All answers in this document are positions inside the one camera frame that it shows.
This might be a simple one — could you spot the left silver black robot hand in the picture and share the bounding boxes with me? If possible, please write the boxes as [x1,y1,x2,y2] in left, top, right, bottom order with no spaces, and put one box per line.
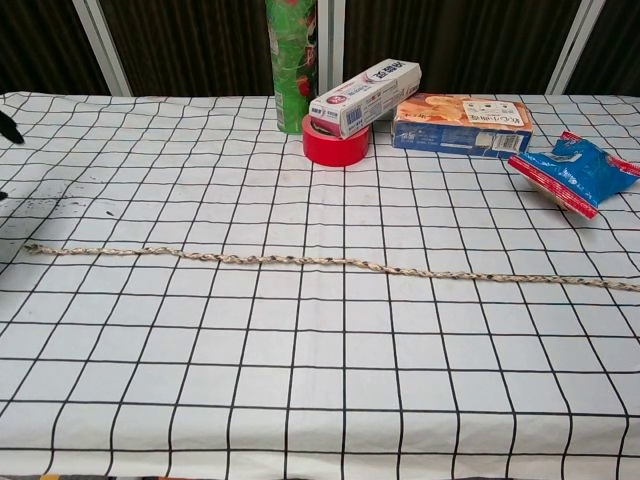
[0,109,25,147]

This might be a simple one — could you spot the beige speckled braided rope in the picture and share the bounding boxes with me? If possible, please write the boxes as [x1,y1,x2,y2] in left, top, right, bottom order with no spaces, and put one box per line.
[23,242,640,294]

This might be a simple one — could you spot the green chip can red lid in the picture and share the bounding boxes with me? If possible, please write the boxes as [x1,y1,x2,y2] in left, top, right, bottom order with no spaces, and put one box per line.
[264,0,322,135]

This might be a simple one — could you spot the red tape roll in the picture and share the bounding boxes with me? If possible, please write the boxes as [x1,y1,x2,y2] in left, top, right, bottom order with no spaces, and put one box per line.
[301,115,372,168]

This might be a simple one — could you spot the white toothpaste box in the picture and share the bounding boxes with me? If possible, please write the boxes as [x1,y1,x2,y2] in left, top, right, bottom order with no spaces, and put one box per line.
[308,58,424,140]

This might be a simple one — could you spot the white black-grid tablecloth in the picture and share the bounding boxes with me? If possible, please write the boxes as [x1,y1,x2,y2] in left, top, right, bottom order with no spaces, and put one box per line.
[0,90,640,480]

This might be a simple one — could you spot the orange and blue biscuit box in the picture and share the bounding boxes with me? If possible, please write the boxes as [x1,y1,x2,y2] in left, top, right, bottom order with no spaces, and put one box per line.
[390,92,535,160]

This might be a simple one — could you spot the blue snack bag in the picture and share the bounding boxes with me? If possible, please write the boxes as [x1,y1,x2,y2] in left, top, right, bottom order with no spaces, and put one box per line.
[507,131,640,221]

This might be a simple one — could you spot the aluminium partition post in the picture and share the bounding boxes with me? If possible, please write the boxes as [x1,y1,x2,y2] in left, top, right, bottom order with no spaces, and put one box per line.
[77,0,134,97]
[318,0,347,87]
[546,0,609,96]

